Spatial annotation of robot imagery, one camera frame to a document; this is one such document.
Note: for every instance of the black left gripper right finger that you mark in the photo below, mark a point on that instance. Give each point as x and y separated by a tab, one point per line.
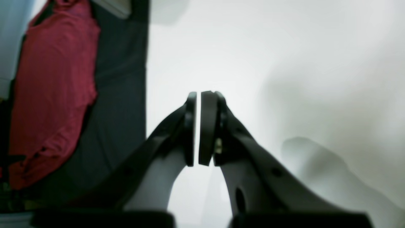
262	192

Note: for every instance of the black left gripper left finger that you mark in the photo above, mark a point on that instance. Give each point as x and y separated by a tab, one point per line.
136	194

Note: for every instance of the red cloth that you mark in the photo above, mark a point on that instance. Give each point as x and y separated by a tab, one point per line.
55	84

